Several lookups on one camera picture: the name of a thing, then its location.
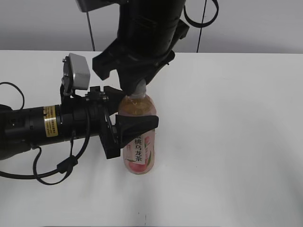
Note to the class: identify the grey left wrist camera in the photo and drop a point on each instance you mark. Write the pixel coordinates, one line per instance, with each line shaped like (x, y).
(76, 74)

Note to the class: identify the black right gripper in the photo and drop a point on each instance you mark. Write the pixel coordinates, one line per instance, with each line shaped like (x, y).
(131, 66)

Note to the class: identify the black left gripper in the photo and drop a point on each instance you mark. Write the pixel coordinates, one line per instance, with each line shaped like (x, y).
(89, 115)

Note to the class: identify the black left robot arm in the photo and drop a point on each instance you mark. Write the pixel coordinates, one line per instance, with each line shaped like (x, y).
(21, 129)

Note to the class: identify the white bottle cap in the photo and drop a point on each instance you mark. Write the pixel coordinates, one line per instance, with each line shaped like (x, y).
(140, 90)

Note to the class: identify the peach oolong tea bottle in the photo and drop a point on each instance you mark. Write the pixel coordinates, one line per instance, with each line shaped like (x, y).
(139, 154)

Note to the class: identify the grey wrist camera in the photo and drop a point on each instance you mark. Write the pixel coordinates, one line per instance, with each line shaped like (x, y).
(90, 5)
(76, 74)

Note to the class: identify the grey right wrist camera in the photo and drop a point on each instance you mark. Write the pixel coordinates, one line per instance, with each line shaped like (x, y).
(90, 5)

